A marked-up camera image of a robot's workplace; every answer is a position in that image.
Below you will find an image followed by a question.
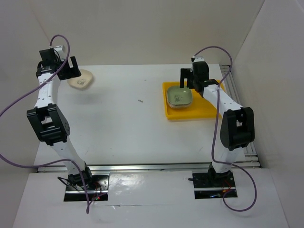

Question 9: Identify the cream panda plate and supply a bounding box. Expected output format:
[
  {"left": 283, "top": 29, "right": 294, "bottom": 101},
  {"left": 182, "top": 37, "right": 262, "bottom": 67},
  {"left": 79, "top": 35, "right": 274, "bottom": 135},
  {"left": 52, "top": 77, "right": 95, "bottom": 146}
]
[{"left": 67, "top": 69, "right": 94, "bottom": 90}]

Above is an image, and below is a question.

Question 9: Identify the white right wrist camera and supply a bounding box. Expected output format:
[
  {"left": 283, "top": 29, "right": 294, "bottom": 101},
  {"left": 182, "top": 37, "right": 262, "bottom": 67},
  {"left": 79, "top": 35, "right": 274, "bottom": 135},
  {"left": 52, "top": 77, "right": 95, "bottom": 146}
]
[{"left": 190, "top": 56, "right": 205, "bottom": 64}]

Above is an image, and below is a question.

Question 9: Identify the green panda plate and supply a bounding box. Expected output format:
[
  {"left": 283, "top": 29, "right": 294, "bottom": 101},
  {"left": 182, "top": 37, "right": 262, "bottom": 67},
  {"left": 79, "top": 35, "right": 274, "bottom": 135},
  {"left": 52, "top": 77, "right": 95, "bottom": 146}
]
[{"left": 166, "top": 85, "right": 193, "bottom": 105}]

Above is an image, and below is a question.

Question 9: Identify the purple panda plate back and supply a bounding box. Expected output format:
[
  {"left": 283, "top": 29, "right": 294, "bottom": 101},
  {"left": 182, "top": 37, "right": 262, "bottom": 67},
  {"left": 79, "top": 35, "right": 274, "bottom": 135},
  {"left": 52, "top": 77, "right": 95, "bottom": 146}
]
[{"left": 169, "top": 104, "right": 190, "bottom": 110}]

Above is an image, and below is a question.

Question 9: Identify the aluminium mounting rail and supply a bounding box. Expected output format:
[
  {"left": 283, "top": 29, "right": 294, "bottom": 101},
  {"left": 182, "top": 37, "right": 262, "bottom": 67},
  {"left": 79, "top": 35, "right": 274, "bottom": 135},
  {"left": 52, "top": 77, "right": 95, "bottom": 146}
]
[{"left": 35, "top": 161, "right": 220, "bottom": 174}]

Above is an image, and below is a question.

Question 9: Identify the aluminium side rail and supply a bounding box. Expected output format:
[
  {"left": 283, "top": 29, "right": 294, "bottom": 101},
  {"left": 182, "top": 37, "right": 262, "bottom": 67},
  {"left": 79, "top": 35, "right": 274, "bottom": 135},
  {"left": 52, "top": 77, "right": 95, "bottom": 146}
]
[{"left": 219, "top": 65, "right": 260, "bottom": 166}]

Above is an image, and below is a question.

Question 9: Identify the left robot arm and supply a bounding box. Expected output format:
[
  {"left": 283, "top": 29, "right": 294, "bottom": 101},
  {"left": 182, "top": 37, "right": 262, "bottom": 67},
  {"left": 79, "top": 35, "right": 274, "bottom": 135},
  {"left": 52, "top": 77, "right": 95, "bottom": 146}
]
[{"left": 27, "top": 45, "right": 94, "bottom": 190}]

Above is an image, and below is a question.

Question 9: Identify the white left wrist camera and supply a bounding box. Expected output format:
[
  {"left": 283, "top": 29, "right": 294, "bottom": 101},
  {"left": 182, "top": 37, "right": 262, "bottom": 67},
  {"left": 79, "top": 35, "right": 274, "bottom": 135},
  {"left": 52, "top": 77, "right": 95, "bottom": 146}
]
[{"left": 49, "top": 45, "right": 66, "bottom": 62}]

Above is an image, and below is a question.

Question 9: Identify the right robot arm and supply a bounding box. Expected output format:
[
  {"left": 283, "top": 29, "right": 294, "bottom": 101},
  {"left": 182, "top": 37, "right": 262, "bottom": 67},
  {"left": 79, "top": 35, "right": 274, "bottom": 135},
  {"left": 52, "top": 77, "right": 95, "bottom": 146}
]
[{"left": 180, "top": 57, "right": 255, "bottom": 186}]

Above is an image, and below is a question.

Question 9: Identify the yellow plastic bin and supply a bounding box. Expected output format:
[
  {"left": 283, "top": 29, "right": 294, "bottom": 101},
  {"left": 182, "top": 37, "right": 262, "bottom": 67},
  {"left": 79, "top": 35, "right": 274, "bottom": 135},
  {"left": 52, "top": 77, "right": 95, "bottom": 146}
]
[{"left": 162, "top": 82, "right": 216, "bottom": 120}]

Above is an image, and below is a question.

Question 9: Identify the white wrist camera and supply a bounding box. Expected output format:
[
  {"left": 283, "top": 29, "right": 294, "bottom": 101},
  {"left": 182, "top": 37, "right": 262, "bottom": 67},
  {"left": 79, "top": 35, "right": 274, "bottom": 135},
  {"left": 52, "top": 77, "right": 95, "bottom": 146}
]
[
  {"left": 190, "top": 56, "right": 205, "bottom": 64},
  {"left": 49, "top": 45, "right": 66, "bottom": 62}
]

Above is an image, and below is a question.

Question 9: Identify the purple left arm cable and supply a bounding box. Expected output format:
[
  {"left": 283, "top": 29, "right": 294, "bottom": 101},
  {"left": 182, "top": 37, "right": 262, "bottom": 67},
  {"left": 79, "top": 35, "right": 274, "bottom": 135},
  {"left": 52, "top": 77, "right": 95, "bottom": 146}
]
[{"left": 0, "top": 34, "right": 101, "bottom": 215}]

